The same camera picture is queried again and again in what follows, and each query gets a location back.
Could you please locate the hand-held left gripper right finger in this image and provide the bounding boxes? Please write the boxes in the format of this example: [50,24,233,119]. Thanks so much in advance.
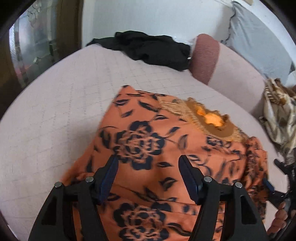
[178,155,269,241]

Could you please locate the orange black floral garment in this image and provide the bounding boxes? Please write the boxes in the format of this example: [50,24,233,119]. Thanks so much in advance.
[60,85,269,241]

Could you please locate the person's right hand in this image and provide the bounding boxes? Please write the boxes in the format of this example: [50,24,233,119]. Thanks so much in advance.
[269,201,289,233]

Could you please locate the maroon bolster pillow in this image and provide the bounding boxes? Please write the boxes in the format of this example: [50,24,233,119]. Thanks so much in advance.
[189,34,220,85]

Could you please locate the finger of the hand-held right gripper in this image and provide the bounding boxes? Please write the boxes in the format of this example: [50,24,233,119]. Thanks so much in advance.
[263,178,288,197]
[274,159,291,177]

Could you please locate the black cloth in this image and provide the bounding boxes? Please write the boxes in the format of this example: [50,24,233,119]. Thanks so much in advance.
[86,31,191,71]

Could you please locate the grey pillow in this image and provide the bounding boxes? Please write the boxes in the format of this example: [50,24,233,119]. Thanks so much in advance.
[221,1,296,80]

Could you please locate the beige gold patterned cloth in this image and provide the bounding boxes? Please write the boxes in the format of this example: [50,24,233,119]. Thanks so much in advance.
[259,78,296,160]

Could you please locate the pale pink quilted bed sheet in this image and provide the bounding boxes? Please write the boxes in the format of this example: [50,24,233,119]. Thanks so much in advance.
[0,43,292,239]

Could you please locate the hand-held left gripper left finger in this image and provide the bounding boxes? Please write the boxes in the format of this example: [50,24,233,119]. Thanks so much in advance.
[28,155,120,241]

